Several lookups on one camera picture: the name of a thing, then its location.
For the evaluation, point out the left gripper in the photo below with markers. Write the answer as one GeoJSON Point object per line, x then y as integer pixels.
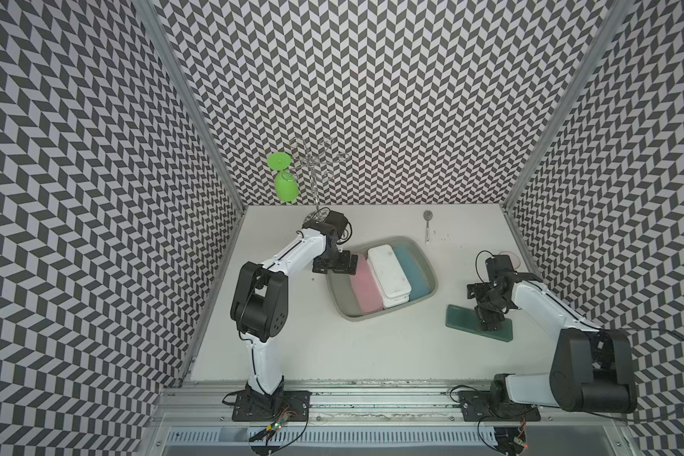
{"type": "Point", "coordinates": [343, 267]}

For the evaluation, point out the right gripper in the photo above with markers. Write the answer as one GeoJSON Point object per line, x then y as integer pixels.
{"type": "Point", "coordinates": [484, 316]}

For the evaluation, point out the dark green pencil case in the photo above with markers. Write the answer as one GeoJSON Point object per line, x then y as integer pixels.
{"type": "Point", "coordinates": [466, 320]}

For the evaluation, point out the grey storage box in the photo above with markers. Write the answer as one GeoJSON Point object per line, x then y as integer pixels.
{"type": "Point", "coordinates": [342, 294]}

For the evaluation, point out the light blue pencil case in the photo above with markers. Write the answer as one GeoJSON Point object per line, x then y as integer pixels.
{"type": "Point", "coordinates": [414, 274]}

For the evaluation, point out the pink pencil case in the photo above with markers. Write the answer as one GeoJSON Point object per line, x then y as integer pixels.
{"type": "Point", "coordinates": [365, 287]}

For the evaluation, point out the translucent white pencil case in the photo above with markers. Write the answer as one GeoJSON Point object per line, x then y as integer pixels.
{"type": "Point", "coordinates": [387, 270]}

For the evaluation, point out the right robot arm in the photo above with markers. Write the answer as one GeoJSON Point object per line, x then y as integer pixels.
{"type": "Point", "coordinates": [591, 370]}

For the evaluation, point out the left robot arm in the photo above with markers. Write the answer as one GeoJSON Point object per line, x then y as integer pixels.
{"type": "Point", "coordinates": [260, 305]}

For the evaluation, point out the green plastic wine glass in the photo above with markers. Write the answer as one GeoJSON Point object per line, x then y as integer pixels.
{"type": "Point", "coordinates": [285, 183]}

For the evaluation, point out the chrome cup rack stand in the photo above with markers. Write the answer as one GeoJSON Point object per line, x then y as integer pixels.
{"type": "Point", "coordinates": [309, 157]}

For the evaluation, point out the metal spoon patterned handle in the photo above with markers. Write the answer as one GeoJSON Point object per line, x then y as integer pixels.
{"type": "Point", "coordinates": [428, 216]}

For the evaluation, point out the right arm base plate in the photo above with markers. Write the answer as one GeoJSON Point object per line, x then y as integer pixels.
{"type": "Point", "coordinates": [479, 404]}

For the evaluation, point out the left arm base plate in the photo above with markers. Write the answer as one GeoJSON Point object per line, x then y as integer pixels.
{"type": "Point", "coordinates": [254, 407]}

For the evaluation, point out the aluminium front rail frame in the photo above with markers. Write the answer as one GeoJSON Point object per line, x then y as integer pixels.
{"type": "Point", "coordinates": [370, 417]}

